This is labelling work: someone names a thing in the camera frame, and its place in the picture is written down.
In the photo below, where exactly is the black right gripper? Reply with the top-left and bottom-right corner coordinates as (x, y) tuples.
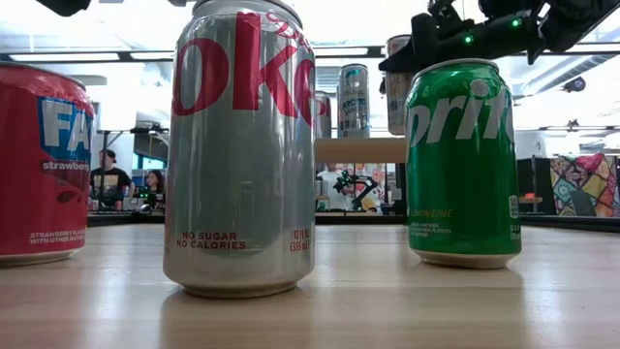
(378, 0), (546, 74)

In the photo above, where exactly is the slim Celsius Arctic Vibe can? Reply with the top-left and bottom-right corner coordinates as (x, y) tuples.
(337, 63), (371, 140)
(386, 34), (413, 136)

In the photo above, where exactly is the silver Diet Coke can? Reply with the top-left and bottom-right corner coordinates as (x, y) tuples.
(314, 90), (333, 140)
(163, 0), (317, 300)

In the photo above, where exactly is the green Sprite can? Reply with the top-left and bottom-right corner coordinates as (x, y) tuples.
(404, 58), (523, 270)

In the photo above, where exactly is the red Fanta strawberry can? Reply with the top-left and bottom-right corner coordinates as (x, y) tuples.
(0, 61), (96, 269)

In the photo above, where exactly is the ceiling air vent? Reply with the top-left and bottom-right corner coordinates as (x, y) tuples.
(315, 65), (340, 93)

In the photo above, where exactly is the colourful floral panel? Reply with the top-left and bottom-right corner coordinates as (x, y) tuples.
(338, 163), (389, 212)
(549, 153), (620, 218)

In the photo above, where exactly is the person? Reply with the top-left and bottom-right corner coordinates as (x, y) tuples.
(317, 163), (351, 210)
(143, 169), (167, 209)
(89, 148), (136, 210)

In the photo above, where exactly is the black overhead light bar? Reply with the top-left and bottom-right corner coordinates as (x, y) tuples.
(0, 44), (620, 64)

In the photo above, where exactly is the tall black table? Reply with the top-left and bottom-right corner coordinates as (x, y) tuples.
(96, 126), (170, 205)

